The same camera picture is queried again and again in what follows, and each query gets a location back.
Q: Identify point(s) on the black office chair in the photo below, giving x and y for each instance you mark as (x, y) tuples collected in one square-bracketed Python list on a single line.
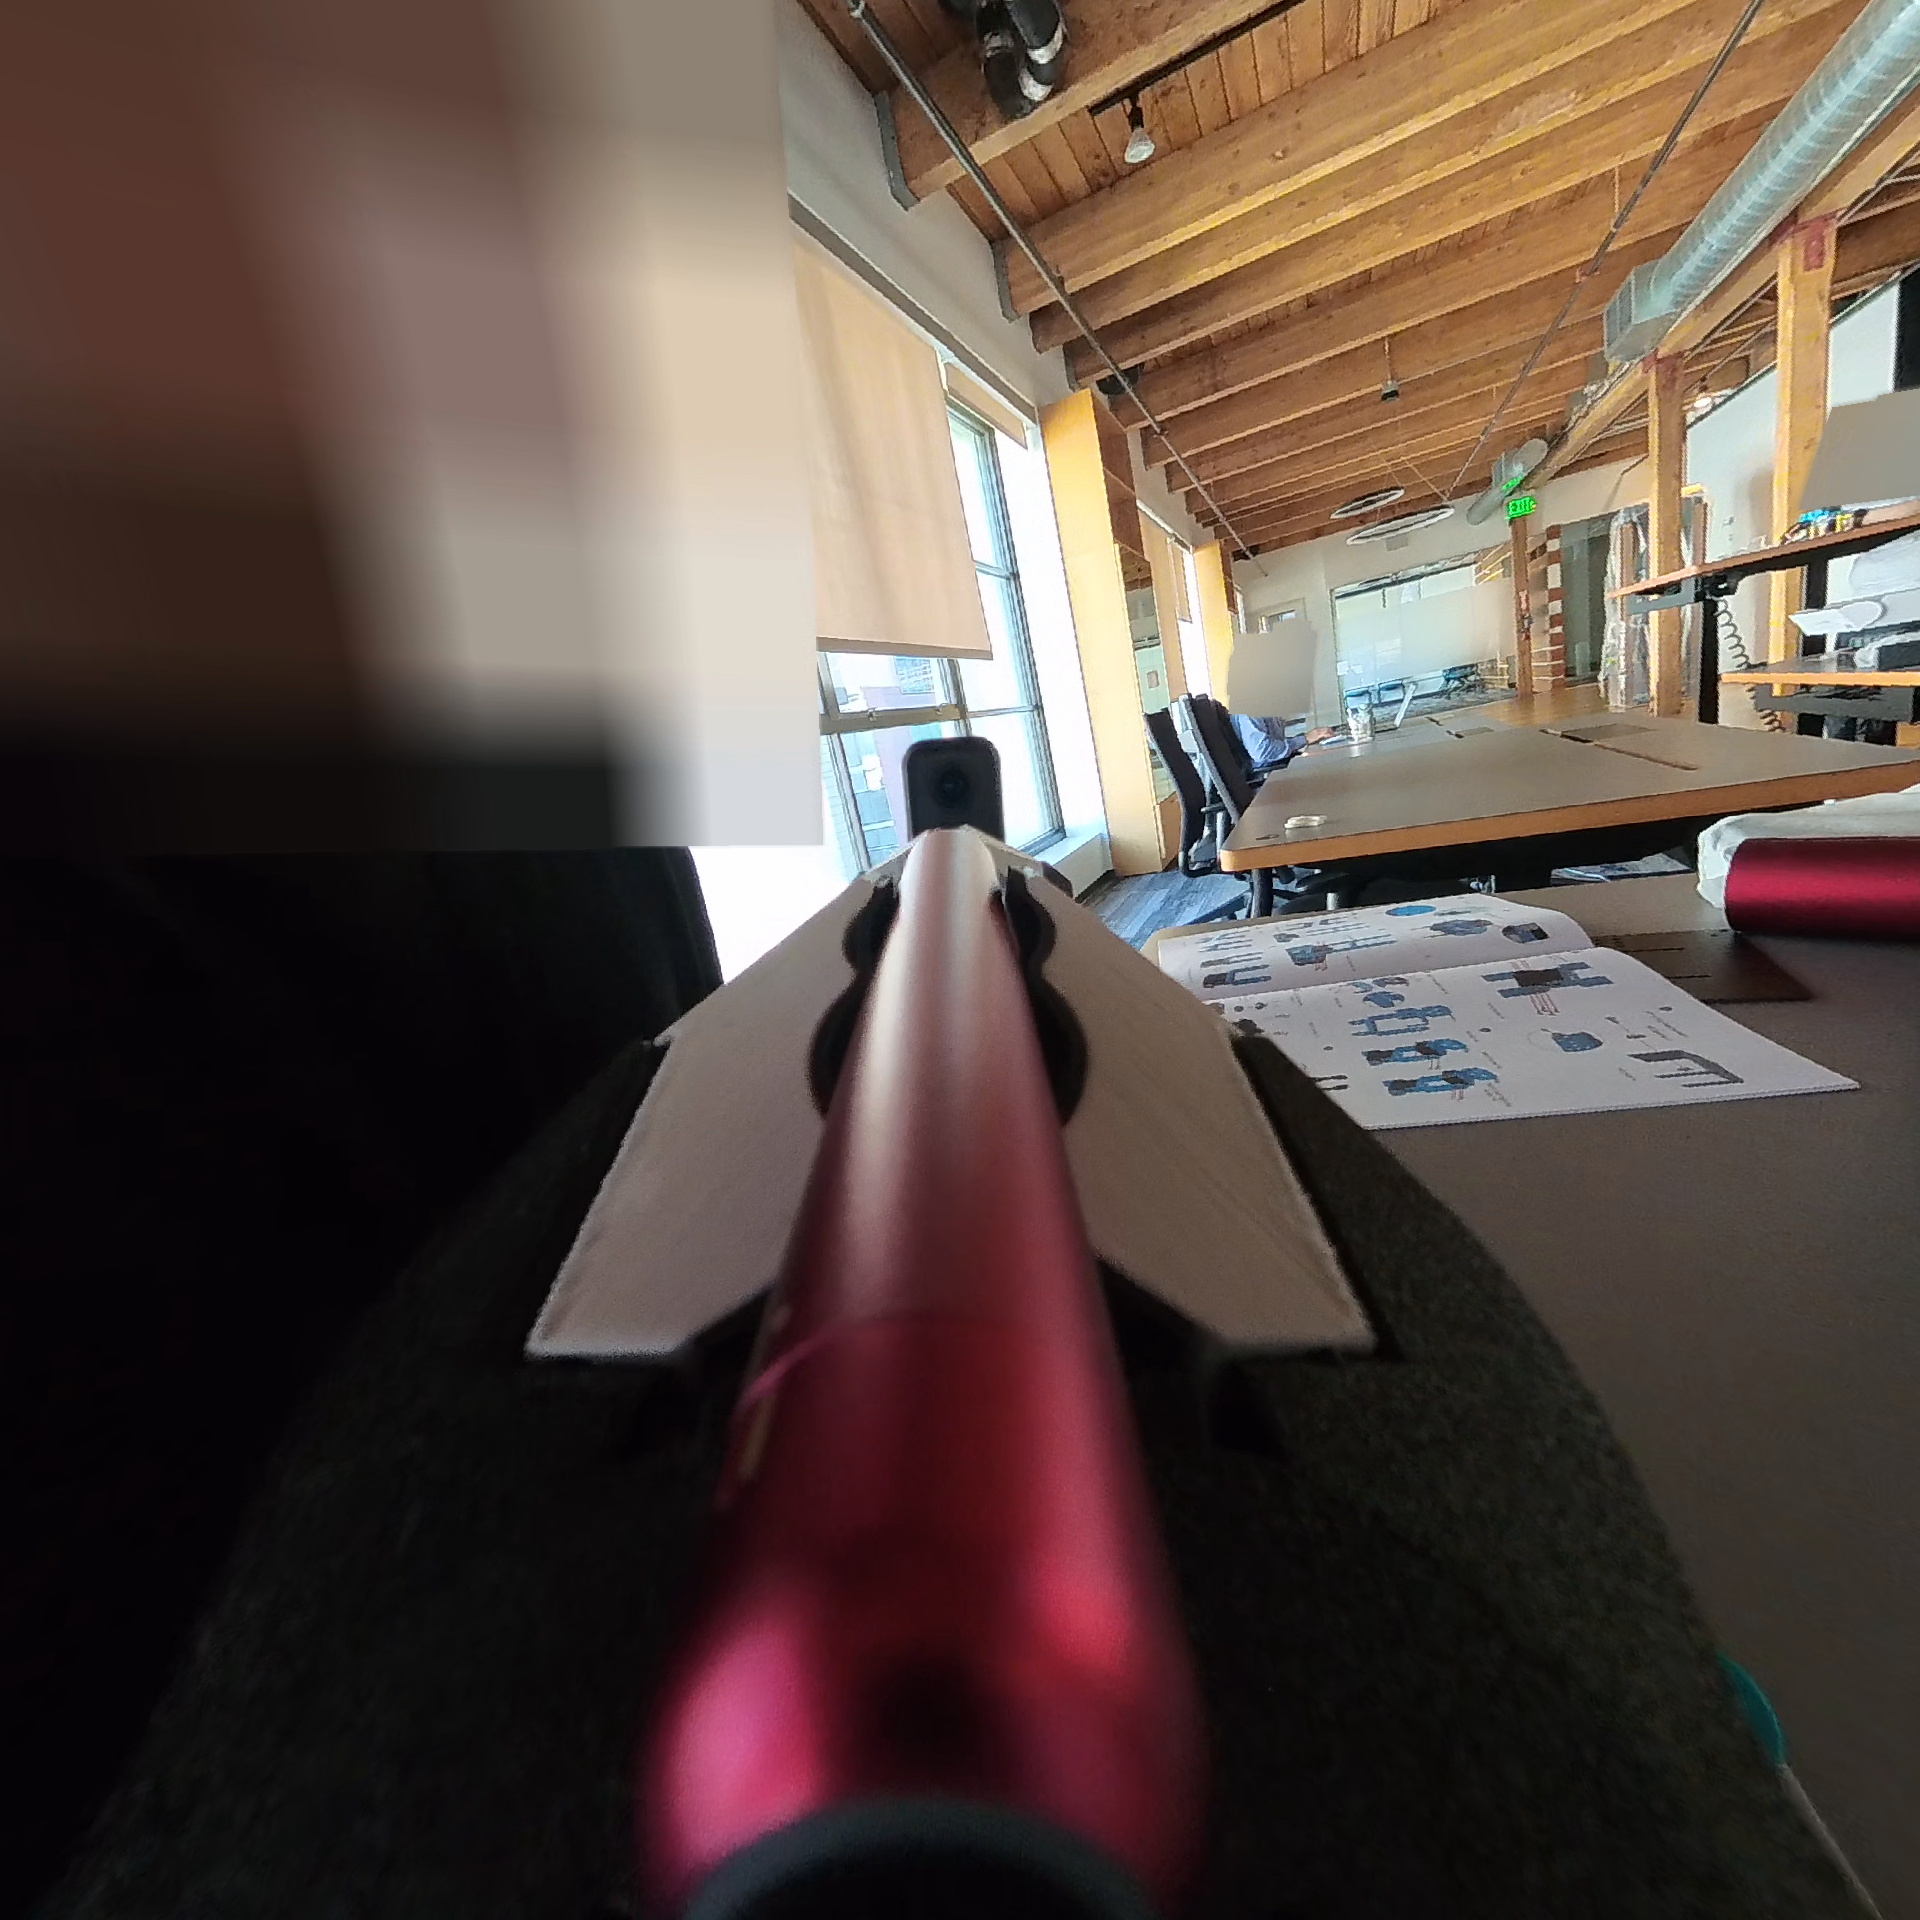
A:
[(1177, 781), (1223, 765)]

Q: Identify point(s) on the short red metal tube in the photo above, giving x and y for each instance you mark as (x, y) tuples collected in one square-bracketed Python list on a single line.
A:
[(1830, 887)]

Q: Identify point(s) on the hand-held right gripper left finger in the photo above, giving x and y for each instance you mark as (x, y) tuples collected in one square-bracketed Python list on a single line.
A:
[(705, 1142)]

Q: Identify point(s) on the small silver duct end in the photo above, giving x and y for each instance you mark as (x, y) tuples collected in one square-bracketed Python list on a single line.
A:
[(1519, 466)]

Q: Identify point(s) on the dark grey desk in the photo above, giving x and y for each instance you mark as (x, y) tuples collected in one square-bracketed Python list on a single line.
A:
[(1652, 1277)]

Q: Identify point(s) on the large window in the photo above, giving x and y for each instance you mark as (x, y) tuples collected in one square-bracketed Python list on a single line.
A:
[(1008, 781)]

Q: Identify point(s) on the black track spotlight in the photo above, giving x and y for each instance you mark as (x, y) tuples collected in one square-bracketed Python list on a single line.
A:
[(1141, 138)]

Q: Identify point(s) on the beige roller blind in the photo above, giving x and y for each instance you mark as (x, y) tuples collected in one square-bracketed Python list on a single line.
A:
[(885, 482)]

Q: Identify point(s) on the open instruction booklet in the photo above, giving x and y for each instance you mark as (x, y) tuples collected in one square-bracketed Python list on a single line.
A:
[(1516, 1044)]

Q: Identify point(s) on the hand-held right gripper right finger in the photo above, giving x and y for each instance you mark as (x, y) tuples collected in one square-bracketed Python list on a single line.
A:
[(1200, 1171)]

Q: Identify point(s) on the white foam wrap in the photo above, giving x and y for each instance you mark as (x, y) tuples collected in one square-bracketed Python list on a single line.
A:
[(1799, 822)]

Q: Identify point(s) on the person's dark clothing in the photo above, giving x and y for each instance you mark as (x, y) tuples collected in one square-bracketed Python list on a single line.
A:
[(225, 1230)]

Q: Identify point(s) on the large silver air duct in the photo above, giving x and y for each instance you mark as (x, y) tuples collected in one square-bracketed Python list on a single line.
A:
[(1771, 165)]

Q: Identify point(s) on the long wooden table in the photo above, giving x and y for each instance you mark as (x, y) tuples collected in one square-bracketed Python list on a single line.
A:
[(1501, 782)]

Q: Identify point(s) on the long red metal tube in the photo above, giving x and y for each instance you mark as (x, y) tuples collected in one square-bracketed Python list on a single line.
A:
[(937, 1349)]

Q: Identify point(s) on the wooden standing desk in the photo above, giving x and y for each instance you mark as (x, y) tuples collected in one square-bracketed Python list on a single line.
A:
[(1771, 561)]

